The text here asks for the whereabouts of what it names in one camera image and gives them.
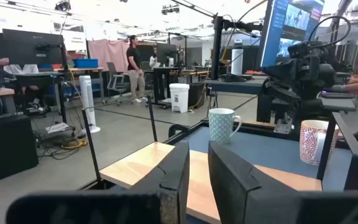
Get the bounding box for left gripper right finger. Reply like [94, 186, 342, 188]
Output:
[208, 140, 358, 224]

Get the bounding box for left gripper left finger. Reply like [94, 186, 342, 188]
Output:
[6, 140, 191, 224]

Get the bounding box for red patterned mug yellow rim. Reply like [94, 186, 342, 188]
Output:
[299, 119, 340, 166]

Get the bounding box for teal patterned white mug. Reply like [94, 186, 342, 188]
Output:
[208, 108, 242, 145]

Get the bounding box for papers on floor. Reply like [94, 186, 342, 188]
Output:
[44, 121, 71, 134]

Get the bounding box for white tower fan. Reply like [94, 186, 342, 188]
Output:
[78, 75, 101, 134]

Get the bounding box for black cabinet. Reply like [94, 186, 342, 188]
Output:
[0, 113, 40, 187]

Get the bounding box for dark operator desk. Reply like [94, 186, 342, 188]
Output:
[205, 77, 357, 113]

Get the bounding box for black trash bin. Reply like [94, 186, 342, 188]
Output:
[188, 82, 206, 109]

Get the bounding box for grey office chair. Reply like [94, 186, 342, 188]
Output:
[106, 62, 127, 106]

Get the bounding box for white trash bin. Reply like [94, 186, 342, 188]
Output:
[168, 83, 190, 113]

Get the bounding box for black standing desk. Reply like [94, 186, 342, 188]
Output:
[152, 66, 180, 108]

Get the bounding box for person standing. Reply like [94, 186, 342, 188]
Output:
[126, 34, 148, 104]

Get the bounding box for blue storage bin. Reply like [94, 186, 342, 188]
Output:
[73, 58, 99, 69]

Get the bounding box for white insulated bottle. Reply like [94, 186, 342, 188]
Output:
[231, 39, 244, 77]

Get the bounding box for pink curtain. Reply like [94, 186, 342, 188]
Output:
[88, 39, 131, 73]

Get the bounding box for seated person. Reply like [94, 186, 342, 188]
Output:
[149, 46, 162, 68]

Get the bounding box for large monitor blue screen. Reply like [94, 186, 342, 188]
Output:
[257, 0, 325, 68]

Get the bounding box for black computer monitor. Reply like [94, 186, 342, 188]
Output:
[1, 28, 65, 67]

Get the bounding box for yellow floor cable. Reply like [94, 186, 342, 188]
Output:
[60, 138, 88, 151]

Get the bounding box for black table edge rail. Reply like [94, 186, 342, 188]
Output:
[167, 119, 358, 153]

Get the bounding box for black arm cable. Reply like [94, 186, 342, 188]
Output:
[308, 16, 352, 50]

